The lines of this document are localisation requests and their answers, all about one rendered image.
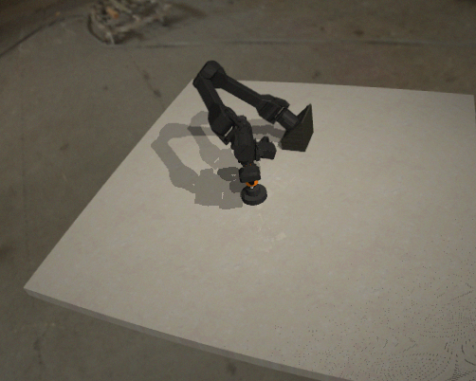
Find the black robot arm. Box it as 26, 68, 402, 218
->
192, 61, 301, 161

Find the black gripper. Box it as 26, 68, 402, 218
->
238, 138, 261, 185

